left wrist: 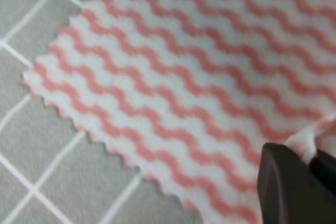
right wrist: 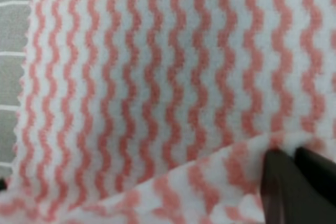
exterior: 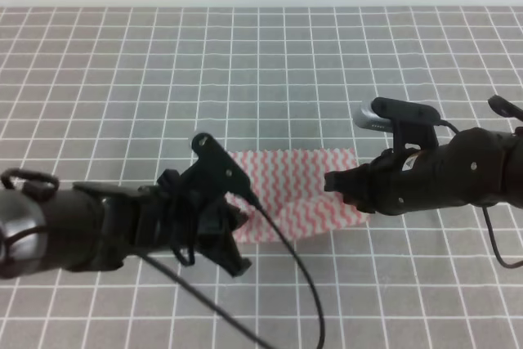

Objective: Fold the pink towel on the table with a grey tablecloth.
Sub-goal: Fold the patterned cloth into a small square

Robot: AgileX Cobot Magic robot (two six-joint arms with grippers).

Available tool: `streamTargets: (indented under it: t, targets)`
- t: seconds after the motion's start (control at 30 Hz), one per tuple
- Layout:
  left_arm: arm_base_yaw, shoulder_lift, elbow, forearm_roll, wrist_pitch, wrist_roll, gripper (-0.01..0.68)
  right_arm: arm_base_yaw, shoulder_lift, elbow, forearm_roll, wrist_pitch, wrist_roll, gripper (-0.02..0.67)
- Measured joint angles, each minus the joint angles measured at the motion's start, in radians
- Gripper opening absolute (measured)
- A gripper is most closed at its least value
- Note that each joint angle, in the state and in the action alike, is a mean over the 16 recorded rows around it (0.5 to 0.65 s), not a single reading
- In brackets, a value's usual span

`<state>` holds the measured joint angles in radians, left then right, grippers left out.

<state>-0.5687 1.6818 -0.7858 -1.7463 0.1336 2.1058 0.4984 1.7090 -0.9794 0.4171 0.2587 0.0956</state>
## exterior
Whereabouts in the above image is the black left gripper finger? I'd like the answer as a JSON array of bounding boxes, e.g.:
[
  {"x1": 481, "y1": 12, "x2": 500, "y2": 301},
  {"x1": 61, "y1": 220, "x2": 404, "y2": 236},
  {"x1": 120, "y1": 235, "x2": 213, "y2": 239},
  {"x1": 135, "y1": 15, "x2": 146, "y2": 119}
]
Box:
[
  {"x1": 220, "y1": 201, "x2": 248, "y2": 238},
  {"x1": 199, "y1": 234, "x2": 250, "y2": 278}
]

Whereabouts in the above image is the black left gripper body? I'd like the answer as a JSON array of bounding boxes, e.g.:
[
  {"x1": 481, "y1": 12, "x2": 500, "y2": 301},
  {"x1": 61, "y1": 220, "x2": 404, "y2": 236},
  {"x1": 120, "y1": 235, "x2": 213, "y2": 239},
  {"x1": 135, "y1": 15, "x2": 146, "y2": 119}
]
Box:
[{"x1": 134, "y1": 168, "x2": 229, "y2": 259}]

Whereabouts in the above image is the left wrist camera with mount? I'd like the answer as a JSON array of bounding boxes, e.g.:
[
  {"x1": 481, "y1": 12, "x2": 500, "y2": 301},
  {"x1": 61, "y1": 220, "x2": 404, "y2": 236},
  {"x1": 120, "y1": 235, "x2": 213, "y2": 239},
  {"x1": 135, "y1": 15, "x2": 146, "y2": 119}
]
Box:
[{"x1": 181, "y1": 132, "x2": 253, "y2": 201}]

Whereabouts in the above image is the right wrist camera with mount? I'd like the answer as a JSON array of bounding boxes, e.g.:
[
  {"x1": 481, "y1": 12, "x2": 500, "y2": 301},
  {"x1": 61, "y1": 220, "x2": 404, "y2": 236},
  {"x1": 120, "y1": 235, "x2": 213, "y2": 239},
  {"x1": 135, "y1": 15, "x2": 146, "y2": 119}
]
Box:
[{"x1": 353, "y1": 97, "x2": 441, "y2": 153}]

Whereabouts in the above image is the black camera cable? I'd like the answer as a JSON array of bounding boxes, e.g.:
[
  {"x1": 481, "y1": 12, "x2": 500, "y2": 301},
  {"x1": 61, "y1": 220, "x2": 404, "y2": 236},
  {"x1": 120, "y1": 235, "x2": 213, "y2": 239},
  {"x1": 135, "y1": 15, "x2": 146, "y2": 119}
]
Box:
[
  {"x1": 439, "y1": 119, "x2": 523, "y2": 269},
  {"x1": 138, "y1": 193, "x2": 326, "y2": 349}
]

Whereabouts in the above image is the pink striped towel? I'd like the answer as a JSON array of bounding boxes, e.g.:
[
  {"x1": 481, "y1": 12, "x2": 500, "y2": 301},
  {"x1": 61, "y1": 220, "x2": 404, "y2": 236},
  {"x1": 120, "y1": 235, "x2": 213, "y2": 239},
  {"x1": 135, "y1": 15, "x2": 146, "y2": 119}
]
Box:
[{"x1": 231, "y1": 148, "x2": 369, "y2": 240}]

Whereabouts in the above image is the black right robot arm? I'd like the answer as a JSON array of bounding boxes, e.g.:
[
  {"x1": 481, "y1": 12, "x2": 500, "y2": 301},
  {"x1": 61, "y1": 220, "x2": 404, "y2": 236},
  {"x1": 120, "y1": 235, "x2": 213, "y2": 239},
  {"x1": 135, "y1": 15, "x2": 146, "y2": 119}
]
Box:
[{"x1": 324, "y1": 97, "x2": 522, "y2": 216}]

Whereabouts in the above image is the black left camera cable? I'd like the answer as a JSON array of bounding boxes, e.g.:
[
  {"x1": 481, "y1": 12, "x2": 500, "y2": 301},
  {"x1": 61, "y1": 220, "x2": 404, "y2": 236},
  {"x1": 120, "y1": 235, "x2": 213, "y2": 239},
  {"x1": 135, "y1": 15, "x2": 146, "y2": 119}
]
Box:
[{"x1": 138, "y1": 193, "x2": 326, "y2": 349}]

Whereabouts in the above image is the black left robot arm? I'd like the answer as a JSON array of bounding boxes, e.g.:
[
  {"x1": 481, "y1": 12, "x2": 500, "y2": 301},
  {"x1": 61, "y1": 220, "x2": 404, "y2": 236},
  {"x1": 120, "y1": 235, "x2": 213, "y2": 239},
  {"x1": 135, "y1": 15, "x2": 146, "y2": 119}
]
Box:
[{"x1": 1, "y1": 168, "x2": 251, "y2": 279}]

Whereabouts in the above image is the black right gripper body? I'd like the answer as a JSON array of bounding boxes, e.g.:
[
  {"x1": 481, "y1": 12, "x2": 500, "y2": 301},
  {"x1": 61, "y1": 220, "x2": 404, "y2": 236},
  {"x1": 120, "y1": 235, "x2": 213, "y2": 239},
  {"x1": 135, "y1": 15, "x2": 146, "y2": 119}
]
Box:
[{"x1": 356, "y1": 148, "x2": 445, "y2": 215}]

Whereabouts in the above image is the black right camera cable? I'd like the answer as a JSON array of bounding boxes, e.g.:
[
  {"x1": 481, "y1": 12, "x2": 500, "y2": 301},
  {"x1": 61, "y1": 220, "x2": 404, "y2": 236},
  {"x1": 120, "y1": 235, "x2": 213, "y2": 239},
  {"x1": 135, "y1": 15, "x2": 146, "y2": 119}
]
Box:
[{"x1": 439, "y1": 119, "x2": 523, "y2": 269}]

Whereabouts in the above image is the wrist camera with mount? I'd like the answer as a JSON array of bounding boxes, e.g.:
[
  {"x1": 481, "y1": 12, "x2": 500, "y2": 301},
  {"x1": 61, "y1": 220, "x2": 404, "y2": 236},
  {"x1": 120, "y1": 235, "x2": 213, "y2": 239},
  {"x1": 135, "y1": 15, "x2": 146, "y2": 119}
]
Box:
[
  {"x1": 181, "y1": 132, "x2": 253, "y2": 201},
  {"x1": 353, "y1": 97, "x2": 441, "y2": 153}
]

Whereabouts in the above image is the grey checked tablecloth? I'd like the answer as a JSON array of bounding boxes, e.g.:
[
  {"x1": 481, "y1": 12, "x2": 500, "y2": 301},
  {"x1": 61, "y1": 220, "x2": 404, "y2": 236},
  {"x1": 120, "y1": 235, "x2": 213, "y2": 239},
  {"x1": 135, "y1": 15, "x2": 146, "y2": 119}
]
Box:
[{"x1": 1, "y1": 7, "x2": 522, "y2": 348}]

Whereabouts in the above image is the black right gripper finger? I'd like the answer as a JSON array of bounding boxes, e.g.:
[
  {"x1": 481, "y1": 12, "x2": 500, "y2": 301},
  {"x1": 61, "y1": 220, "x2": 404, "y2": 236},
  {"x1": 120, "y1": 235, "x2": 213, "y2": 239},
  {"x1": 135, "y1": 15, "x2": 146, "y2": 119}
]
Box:
[
  {"x1": 342, "y1": 192, "x2": 376, "y2": 213},
  {"x1": 324, "y1": 168, "x2": 368, "y2": 193}
]

